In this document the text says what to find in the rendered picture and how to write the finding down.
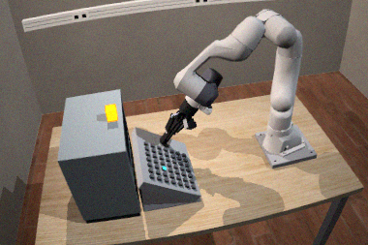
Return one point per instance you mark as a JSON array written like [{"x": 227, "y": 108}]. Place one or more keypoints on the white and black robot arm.
[{"x": 238, "y": 46}]

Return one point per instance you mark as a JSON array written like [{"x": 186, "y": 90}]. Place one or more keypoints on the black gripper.
[{"x": 172, "y": 128}]

